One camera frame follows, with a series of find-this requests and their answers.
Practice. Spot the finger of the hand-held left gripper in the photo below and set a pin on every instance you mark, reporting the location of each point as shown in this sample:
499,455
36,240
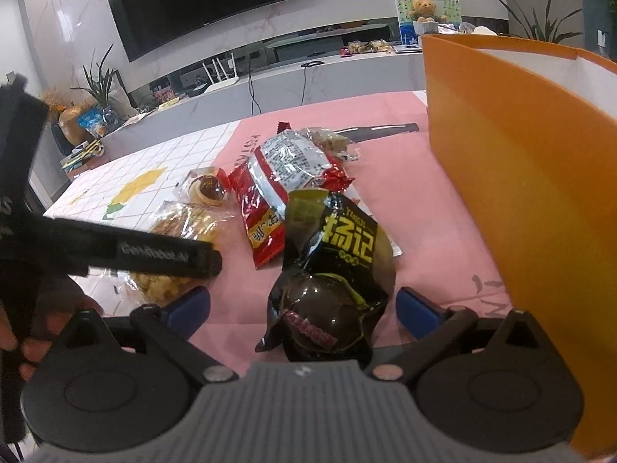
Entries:
205,260

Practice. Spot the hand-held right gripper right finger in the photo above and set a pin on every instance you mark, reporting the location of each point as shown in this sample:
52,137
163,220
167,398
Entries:
414,309

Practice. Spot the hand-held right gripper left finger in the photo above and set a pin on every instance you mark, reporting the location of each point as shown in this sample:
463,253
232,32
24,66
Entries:
190,306

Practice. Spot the clear crispy snack packet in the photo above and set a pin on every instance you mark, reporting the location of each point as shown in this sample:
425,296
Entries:
193,224

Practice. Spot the black snack packet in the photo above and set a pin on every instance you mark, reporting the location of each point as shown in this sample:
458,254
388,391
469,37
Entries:
332,299

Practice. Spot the clear nut snack packet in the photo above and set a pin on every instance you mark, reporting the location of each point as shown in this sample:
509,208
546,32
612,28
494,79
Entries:
328,142

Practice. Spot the orange cardboard box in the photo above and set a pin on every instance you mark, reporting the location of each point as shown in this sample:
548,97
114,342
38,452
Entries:
506,164

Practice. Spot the person's left hand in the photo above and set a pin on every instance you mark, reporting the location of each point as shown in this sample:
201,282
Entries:
62,301

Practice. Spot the round pastry packet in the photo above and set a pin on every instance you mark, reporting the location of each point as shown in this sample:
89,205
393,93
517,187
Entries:
207,188

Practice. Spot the red snack packet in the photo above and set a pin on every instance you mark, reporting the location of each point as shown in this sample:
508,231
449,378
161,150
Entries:
270,188

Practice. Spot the checkered tablecloth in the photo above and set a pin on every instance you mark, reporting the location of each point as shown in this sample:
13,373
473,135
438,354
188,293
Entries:
144,164

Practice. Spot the pink printed table mat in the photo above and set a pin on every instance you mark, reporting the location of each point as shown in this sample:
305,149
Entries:
424,193

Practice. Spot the brown round vase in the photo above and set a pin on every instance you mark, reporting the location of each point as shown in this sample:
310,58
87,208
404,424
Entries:
74,126

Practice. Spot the blue snack bag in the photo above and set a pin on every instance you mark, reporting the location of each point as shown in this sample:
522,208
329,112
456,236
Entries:
91,121

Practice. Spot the dried flower bunch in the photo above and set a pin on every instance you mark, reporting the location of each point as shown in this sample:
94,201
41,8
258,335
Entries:
55,100

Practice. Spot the long-leaf potted plant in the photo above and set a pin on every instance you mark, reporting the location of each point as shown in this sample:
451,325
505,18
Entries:
99,82

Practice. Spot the white router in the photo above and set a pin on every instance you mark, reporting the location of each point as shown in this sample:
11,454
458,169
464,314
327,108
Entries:
221,77

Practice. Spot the grey TV console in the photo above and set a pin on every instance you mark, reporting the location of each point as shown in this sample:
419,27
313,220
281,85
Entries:
337,77

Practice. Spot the black television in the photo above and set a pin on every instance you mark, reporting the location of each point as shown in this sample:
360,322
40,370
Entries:
202,5

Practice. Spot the pile of small snack packets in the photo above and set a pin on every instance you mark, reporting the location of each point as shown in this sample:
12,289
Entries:
366,47

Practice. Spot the white round object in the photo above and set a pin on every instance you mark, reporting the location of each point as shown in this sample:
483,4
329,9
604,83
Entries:
483,31

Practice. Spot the teddy bear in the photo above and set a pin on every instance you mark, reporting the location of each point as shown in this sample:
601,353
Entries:
424,10

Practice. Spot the long-leaf plant black pot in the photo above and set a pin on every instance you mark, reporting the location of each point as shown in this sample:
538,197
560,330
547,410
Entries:
540,21

